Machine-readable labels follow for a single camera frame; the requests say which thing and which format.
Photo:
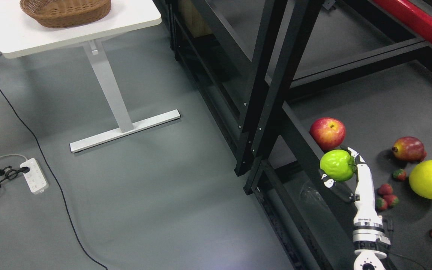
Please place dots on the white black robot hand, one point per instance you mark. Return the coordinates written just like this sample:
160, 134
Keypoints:
358, 190

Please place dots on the green apple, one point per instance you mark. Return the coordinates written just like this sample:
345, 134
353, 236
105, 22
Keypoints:
338, 164

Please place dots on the red apple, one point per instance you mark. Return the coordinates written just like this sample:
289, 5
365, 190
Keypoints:
329, 133

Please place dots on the red pomegranate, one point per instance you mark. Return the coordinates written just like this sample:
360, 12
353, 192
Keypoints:
409, 148

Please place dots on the red metal beam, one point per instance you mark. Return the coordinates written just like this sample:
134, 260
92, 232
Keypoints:
411, 15

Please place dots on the white power strip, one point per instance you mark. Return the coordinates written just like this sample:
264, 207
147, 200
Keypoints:
35, 178

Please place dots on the brown wicker basket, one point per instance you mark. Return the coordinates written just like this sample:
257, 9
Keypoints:
59, 14

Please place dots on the white pedestal table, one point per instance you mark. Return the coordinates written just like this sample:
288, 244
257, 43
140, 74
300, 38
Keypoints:
21, 36

